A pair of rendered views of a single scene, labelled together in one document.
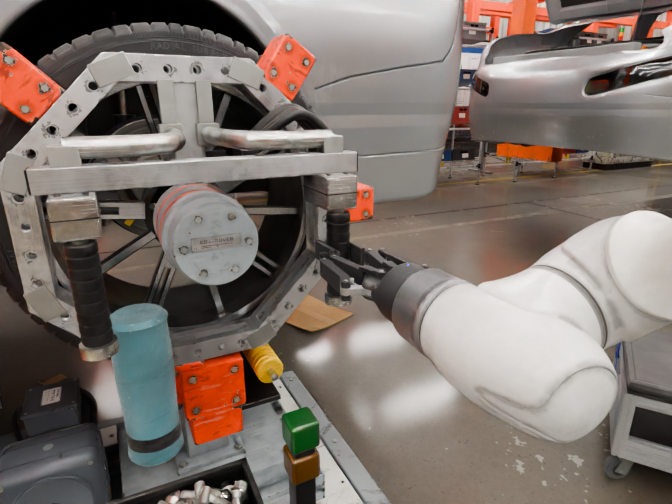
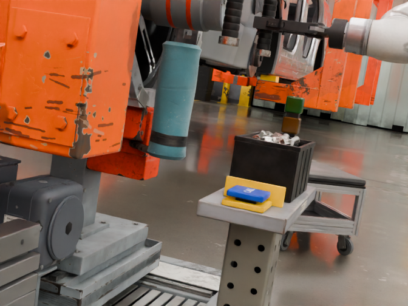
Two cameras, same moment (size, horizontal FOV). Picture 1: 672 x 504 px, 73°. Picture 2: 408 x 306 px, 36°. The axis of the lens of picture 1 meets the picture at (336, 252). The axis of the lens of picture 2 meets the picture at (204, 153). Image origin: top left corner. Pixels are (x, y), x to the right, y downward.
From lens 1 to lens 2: 1.39 m
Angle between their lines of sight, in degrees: 47
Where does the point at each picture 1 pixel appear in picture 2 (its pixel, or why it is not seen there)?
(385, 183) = not seen: hidden behind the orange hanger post
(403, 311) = (356, 30)
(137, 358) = (195, 70)
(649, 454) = (303, 222)
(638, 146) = (203, 49)
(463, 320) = (393, 24)
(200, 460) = (88, 229)
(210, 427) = (150, 166)
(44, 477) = (65, 197)
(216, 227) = not seen: outside the picture
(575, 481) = not seen: hidden behind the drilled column
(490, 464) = (217, 255)
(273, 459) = (135, 227)
